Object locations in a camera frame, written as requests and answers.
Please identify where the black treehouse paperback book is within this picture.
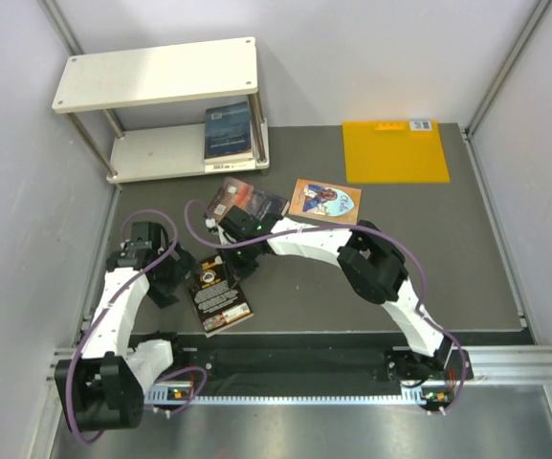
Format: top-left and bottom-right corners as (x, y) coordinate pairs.
(185, 254), (254, 338)

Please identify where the blue hardcover book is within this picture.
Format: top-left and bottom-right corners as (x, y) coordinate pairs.
(204, 102), (253, 164)

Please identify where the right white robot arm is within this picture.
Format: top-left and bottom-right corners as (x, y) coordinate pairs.
(215, 207), (455, 379)

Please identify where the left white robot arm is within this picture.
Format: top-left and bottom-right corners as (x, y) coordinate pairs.
(55, 221), (199, 441)

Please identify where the dark sunset cover book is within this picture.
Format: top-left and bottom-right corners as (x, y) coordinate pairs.
(208, 177), (290, 222)

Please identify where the white book with coloured stripes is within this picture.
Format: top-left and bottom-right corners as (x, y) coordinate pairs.
(205, 160), (256, 174)

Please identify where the orange illustrated children's book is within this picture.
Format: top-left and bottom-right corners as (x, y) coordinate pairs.
(288, 179), (362, 225)

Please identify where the yellow file folder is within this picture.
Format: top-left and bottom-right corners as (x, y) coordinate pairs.
(342, 120), (451, 185)

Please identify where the white two-tier shelf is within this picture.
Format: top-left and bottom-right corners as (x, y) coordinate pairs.
(52, 36), (270, 186)

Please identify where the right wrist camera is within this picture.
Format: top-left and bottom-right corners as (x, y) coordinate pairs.
(205, 218), (219, 234)

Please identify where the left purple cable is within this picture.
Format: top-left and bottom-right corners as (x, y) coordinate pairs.
(67, 208), (209, 444)

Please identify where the purple cable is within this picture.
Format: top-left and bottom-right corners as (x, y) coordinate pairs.
(67, 208), (209, 444)
(183, 199), (468, 417)

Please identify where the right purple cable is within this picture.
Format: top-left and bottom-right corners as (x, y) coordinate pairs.
(183, 199), (468, 417)

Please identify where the grey slotted cable duct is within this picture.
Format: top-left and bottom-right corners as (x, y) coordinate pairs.
(144, 385), (430, 407)

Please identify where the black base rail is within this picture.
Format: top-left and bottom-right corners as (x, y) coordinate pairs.
(126, 333), (473, 388)

